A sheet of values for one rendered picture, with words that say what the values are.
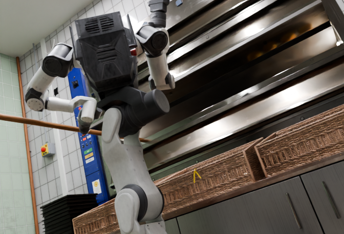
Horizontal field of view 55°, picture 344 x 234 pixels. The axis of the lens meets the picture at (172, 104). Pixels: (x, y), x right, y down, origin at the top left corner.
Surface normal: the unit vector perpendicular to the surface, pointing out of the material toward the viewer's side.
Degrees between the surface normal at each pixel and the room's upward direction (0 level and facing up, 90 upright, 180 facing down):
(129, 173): 90
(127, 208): 90
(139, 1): 90
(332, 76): 70
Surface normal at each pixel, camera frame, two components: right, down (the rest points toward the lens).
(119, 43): 0.09, -0.15
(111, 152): -0.28, 0.15
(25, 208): 0.81, -0.42
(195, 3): -0.52, -0.19
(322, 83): -0.58, -0.48
